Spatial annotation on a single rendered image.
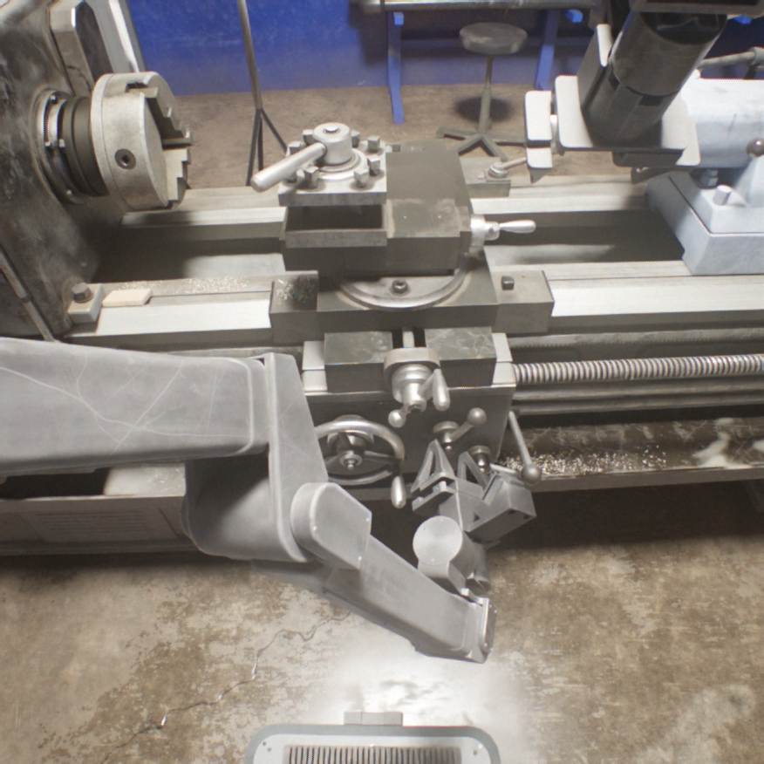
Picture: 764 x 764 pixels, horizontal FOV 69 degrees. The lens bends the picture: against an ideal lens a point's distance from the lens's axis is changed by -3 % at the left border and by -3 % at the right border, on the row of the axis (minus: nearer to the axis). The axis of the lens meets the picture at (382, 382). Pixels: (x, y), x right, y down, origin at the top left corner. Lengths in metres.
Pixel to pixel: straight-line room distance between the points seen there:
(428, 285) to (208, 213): 0.65
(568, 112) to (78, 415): 0.41
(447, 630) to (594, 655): 1.14
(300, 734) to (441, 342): 0.85
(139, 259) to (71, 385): 1.35
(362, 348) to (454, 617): 0.54
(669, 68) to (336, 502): 0.35
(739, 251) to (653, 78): 0.96
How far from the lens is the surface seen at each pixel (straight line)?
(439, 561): 0.64
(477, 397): 1.09
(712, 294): 1.34
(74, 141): 1.22
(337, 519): 0.36
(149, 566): 1.87
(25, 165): 1.19
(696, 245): 1.37
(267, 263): 1.47
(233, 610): 1.74
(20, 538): 2.02
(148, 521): 1.76
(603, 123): 0.50
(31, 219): 1.17
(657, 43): 0.44
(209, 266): 1.50
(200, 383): 0.31
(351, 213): 0.98
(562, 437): 1.53
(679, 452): 1.61
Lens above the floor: 1.60
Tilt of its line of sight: 49 degrees down
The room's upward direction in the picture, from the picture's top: 1 degrees counter-clockwise
